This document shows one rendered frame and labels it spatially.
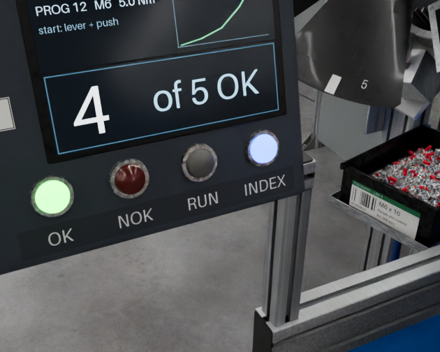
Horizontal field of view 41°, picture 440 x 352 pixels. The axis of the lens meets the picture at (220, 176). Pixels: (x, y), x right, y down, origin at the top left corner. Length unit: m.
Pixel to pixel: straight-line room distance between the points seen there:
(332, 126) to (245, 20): 2.29
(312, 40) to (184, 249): 1.25
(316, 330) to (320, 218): 1.67
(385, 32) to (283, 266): 0.57
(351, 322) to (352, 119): 1.90
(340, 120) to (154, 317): 1.24
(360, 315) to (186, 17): 0.43
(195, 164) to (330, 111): 2.30
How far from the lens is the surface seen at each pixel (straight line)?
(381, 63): 1.03
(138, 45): 0.38
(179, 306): 1.92
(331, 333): 0.70
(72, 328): 1.90
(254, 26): 0.41
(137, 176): 0.38
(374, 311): 0.72
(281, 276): 0.60
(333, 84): 1.02
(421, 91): 1.16
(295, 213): 0.57
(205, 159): 0.40
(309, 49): 1.05
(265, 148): 0.42
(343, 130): 2.63
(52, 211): 0.38
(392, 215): 0.88
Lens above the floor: 1.32
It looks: 31 degrees down
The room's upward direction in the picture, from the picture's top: 1 degrees clockwise
